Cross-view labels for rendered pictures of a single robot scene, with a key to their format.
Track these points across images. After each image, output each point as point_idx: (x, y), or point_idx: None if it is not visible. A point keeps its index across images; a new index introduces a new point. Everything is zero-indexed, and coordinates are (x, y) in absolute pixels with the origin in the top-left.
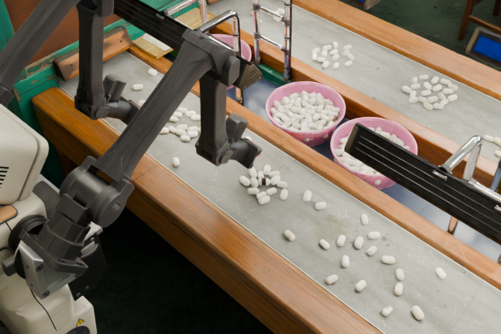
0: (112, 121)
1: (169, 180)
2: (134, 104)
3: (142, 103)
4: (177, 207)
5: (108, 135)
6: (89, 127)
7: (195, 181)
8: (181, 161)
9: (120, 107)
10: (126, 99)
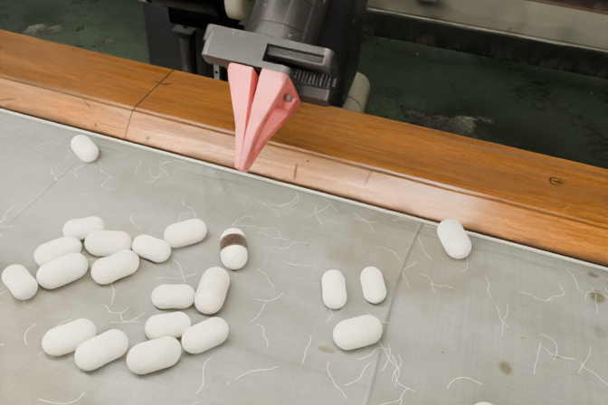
0: (399, 228)
1: (75, 86)
2: (238, 36)
3: (355, 317)
4: (28, 46)
5: (345, 148)
6: (425, 154)
7: (6, 127)
8: (72, 166)
9: None
10: (285, 42)
